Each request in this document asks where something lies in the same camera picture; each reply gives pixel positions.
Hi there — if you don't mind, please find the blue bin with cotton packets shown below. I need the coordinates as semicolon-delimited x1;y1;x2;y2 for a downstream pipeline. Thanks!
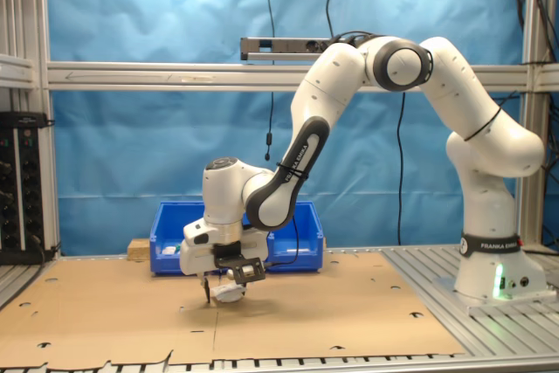
266;201;327;273

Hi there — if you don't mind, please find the blue bin with syringes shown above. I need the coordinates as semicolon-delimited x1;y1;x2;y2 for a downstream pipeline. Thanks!
149;201;206;276

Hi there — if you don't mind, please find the chipboard wood block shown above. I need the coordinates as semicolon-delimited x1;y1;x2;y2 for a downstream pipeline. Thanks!
128;238;153;263

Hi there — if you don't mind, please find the brown cardboard sheet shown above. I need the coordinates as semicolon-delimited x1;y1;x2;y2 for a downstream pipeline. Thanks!
0;250;466;370

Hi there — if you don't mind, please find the black electronics rack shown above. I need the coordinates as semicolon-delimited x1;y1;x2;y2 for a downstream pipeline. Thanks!
0;110;56;266

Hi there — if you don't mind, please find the horizontal aluminium beam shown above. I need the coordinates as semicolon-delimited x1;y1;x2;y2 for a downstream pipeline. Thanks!
45;60;559;94

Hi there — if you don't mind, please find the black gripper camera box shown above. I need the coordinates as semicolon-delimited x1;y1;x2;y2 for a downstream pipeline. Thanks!
212;241;267;286

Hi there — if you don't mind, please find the black camera cable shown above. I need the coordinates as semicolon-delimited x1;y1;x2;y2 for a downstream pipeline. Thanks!
264;211;303;267

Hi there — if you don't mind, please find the hanging black cable with ferrite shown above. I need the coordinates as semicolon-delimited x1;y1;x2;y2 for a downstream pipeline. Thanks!
263;0;276;162

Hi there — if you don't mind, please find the long hanging black cable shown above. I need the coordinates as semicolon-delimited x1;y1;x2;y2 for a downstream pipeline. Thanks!
396;92;407;246

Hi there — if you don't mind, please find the aluminium side rail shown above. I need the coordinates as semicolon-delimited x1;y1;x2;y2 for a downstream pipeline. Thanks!
0;52;37;88

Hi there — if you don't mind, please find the aluminium frame post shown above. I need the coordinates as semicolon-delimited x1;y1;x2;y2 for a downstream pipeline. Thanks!
519;0;559;247
0;0;62;260

